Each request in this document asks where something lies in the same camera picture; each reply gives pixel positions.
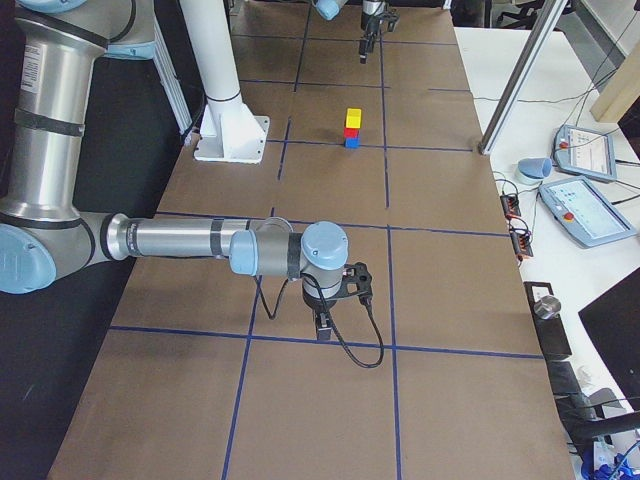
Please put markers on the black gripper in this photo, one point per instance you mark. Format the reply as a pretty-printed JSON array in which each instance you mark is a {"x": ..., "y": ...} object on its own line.
[
  {"x": 314, "y": 302},
  {"x": 370, "y": 23}
]

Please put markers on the yellow wooden block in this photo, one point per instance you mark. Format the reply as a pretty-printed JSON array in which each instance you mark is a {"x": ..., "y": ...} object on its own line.
[{"x": 353, "y": 118}]

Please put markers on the red wooden block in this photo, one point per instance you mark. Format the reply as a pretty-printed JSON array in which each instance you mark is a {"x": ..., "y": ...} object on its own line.
[{"x": 349, "y": 132}]

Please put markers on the blue wooden block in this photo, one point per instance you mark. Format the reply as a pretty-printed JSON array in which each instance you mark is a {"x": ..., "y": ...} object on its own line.
[{"x": 352, "y": 143}]

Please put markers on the far orange black connector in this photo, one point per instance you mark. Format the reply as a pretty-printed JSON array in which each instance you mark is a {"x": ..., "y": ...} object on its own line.
[{"x": 510, "y": 205}]

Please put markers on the orange black connector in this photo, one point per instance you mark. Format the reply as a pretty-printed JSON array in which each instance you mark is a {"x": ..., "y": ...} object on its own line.
[
  {"x": 521, "y": 238},
  {"x": 510, "y": 205}
]

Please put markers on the near orange black connector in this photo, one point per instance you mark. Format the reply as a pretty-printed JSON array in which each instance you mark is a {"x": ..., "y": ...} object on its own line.
[{"x": 521, "y": 238}]

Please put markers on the black block with metal knob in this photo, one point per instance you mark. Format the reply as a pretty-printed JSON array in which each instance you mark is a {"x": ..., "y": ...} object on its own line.
[{"x": 545, "y": 310}]

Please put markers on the far teach pendant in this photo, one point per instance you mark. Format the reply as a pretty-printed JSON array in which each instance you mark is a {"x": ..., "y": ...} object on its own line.
[{"x": 585, "y": 152}]

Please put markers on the teach pendant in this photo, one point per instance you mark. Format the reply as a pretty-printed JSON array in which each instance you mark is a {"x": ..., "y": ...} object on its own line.
[
  {"x": 585, "y": 152},
  {"x": 586, "y": 215}
]

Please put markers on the near teach pendant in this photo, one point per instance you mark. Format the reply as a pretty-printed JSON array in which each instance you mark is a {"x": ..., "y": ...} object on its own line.
[{"x": 586, "y": 215}]

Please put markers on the black monitor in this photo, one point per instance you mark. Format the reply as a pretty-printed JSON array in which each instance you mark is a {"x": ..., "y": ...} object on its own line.
[{"x": 612, "y": 324}]

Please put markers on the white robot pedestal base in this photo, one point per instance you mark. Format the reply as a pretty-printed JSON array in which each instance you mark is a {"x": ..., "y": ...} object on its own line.
[{"x": 229, "y": 131}]

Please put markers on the aluminium frame post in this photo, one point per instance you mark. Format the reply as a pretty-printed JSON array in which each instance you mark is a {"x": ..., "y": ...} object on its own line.
[{"x": 542, "y": 29}]

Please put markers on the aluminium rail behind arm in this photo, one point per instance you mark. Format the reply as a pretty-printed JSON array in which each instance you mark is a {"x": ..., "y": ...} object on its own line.
[{"x": 170, "y": 83}]

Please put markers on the wooden post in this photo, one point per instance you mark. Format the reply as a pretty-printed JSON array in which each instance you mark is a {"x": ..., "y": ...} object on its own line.
[{"x": 620, "y": 92}]

